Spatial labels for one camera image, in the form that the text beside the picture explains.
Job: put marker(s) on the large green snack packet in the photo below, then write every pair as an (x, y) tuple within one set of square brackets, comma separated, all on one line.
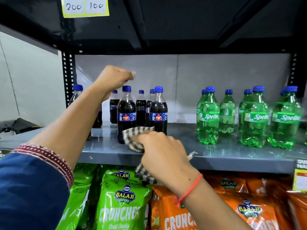
[(122, 205)]

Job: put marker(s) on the yellow shelf price tag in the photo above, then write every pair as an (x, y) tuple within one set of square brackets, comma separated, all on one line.
[(300, 180)]

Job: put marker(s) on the person's right fingers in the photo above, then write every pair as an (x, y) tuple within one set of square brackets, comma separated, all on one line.
[(153, 140)]

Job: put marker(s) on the row of orange snack packets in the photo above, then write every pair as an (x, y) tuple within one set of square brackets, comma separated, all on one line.
[(251, 210)]

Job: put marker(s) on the person's right hand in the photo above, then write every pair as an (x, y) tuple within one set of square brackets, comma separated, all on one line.
[(165, 160)]

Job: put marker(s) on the person's left forearm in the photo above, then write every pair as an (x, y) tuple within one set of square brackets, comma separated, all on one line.
[(72, 122)]

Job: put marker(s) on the white shelf edge label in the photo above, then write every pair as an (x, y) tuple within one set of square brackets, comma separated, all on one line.
[(302, 164)]

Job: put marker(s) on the yellow handwritten price label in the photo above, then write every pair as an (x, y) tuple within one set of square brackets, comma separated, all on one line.
[(85, 7)]

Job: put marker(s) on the grey metal shelf board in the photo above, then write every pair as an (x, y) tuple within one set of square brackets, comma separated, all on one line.
[(239, 158)]

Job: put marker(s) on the group of dark cola bottles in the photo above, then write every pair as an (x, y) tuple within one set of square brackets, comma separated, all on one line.
[(126, 110)]

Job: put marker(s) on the person's left hand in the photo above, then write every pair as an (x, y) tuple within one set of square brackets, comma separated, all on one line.
[(111, 79)]

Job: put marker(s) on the group of green soda bottles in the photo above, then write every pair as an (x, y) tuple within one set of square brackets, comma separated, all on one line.
[(255, 122)]

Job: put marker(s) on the checked cleaning cloth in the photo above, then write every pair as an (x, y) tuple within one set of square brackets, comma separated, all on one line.
[(130, 138)]

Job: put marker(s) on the person's right forearm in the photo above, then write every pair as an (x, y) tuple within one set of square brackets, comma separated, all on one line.
[(211, 210)]

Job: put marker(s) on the black metal shelf rack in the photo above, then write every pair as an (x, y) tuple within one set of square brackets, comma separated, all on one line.
[(179, 21)]

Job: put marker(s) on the blue sleeve with maroon cuff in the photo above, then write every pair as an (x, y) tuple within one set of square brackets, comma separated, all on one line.
[(31, 191)]

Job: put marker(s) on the person's left fingers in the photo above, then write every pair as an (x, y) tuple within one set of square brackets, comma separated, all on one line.
[(128, 75)]

